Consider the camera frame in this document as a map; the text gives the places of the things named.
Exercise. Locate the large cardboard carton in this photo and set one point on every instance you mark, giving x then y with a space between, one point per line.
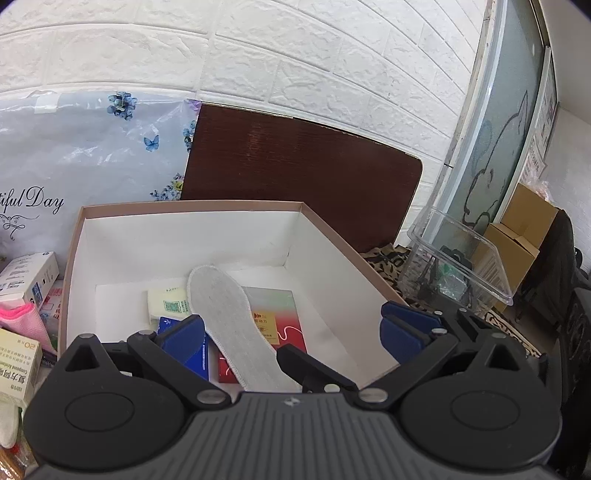
531 207

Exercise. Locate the floral plastic bag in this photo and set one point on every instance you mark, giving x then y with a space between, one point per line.
83 157

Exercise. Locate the pale yellow tissue packet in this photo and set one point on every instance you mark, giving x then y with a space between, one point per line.
167 301

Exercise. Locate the dark brown wooden board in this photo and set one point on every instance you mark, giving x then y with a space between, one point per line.
295 166

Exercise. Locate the pink white packet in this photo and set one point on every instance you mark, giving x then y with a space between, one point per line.
51 309

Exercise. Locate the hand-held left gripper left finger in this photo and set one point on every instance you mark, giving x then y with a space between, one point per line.
185 342

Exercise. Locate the leopard print cloth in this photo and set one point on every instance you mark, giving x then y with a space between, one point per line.
385 261

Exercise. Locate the black clip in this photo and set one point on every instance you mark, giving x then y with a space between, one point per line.
455 262

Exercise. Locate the clear plastic container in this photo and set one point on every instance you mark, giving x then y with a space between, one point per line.
480 272

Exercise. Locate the white small box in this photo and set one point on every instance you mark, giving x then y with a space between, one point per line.
27 277

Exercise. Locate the grey shoe insole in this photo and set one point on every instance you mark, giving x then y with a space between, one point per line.
231 318

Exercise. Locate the beige medicine box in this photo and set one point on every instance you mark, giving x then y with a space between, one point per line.
18 364

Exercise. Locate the small cardboard carton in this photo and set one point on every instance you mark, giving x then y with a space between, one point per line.
512 251

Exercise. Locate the white cardboard box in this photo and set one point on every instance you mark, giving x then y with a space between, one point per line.
318 258

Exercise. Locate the orange snack packet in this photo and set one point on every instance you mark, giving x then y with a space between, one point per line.
14 464

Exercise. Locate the black bag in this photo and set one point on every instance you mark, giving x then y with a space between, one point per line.
554 258

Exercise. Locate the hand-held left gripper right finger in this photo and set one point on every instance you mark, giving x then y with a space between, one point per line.
405 333

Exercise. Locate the blue flat box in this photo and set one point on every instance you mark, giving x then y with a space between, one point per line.
162 326

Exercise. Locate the pink cloth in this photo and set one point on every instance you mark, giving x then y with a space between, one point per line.
21 323

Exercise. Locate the red booklet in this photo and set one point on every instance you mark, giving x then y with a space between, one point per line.
281 318

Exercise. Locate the frosted glass door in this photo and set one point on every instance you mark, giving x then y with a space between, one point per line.
503 101

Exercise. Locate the wall notice sheet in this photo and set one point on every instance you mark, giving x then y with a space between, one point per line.
545 115

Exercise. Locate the white cloth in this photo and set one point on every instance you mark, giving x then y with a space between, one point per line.
8 422

